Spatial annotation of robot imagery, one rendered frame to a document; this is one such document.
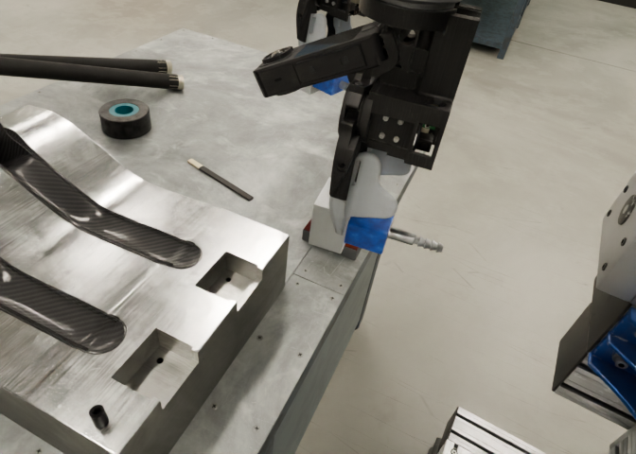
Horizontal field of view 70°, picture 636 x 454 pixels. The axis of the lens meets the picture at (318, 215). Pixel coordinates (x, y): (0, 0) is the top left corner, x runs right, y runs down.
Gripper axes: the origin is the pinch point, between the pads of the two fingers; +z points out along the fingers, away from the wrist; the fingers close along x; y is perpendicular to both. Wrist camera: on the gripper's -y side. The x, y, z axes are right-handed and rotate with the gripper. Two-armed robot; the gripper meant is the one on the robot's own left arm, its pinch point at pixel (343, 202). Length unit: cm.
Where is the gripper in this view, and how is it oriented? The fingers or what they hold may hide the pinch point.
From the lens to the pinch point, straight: 45.6
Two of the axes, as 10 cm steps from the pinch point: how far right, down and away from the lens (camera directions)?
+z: -1.0, 7.5, 6.5
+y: 9.4, 2.9, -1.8
